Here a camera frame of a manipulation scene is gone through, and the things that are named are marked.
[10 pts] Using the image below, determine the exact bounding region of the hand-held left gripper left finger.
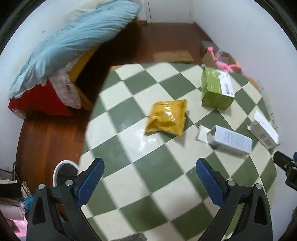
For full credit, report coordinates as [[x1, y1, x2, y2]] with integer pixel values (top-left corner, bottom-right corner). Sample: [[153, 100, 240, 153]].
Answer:
[[26, 158, 105, 241]]

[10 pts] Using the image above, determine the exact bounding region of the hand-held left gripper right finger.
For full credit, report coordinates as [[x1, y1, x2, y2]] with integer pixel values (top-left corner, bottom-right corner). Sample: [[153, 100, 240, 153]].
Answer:
[[195, 158, 272, 241]]

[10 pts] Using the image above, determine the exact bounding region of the white round trash bin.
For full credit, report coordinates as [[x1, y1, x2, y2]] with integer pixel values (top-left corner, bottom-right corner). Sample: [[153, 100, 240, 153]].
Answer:
[[52, 160, 80, 188]]

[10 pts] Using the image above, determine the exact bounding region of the yellow snack bag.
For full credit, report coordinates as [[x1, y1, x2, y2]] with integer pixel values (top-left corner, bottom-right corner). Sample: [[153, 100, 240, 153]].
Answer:
[[144, 99, 188, 136]]

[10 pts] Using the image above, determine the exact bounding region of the long plain white box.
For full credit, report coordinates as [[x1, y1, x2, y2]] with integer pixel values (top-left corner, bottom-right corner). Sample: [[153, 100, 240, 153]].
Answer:
[[247, 110, 279, 149]]

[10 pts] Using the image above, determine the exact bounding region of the white box with blue stripe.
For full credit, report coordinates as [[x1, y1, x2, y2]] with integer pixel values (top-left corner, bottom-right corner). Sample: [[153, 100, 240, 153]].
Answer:
[[196, 125, 253, 154]]

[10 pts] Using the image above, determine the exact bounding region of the green checkered tablecloth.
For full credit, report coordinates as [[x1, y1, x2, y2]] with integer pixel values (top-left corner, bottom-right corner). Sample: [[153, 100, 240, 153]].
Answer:
[[79, 62, 279, 241]]

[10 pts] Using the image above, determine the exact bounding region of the green white carton box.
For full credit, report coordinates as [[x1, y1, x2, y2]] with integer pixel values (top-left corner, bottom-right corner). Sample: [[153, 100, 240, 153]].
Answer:
[[201, 67, 235, 110]]

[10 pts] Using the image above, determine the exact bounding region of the pink white cloth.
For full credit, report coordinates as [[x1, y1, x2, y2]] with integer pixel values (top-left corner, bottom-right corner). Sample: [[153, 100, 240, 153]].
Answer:
[[0, 218, 26, 238]]

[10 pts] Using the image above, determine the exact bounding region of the red bed sheet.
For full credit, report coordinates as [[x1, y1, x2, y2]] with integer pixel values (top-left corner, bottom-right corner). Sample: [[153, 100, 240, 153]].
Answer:
[[9, 81, 75, 116]]

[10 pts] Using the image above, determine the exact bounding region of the pale patterned blanket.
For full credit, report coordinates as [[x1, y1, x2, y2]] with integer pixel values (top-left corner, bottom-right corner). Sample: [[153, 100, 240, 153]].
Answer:
[[49, 70, 82, 109]]

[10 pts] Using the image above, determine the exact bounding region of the brown floor mat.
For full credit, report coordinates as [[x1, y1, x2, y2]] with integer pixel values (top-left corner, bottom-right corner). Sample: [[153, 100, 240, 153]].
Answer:
[[154, 50, 195, 63]]

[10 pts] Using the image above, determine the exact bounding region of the light blue duvet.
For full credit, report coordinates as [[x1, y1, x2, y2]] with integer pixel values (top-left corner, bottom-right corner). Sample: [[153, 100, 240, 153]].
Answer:
[[9, 0, 141, 99]]

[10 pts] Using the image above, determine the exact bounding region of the white door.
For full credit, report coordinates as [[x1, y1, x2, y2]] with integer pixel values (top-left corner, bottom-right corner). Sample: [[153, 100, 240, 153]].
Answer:
[[148, 0, 193, 24]]

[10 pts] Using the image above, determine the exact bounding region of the white wall socket strip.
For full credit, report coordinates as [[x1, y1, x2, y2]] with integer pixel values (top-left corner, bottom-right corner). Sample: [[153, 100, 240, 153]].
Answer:
[[265, 100, 279, 128]]

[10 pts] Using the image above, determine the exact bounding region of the wooden bed frame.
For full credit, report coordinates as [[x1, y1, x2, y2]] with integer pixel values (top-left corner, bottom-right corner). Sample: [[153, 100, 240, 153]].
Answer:
[[70, 45, 100, 110]]

